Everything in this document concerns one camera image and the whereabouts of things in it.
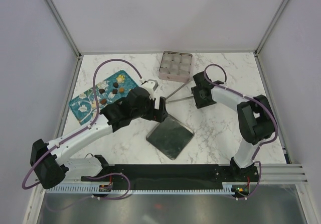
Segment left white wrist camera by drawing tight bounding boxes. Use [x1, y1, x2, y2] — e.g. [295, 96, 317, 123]
[141, 79, 158, 99]

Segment teal floral tray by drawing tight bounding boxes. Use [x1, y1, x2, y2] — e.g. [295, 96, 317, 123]
[69, 70, 138, 125]

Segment square tin lid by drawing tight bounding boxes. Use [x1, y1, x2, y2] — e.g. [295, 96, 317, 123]
[146, 115, 194, 160]

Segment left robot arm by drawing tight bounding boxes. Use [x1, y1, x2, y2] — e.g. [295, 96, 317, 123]
[30, 87, 168, 189]

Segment pink chocolate tin box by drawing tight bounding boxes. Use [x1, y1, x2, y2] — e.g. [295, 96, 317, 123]
[158, 51, 193, 83]

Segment slotted cable duct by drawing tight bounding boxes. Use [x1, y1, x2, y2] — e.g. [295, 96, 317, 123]
[46, 183, 248, 195]

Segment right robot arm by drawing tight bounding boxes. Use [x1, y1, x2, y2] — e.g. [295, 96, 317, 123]
[191, 72, 276, 181]

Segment metal tongs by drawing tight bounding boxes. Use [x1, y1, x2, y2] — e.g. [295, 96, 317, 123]
[166, 79, 193, 104]

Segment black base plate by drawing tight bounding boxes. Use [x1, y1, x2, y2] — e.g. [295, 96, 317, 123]
[97, 164, 259, 190]

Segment dark teardrop chocolate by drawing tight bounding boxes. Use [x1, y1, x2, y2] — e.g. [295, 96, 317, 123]
[113, 82, 119, 88]

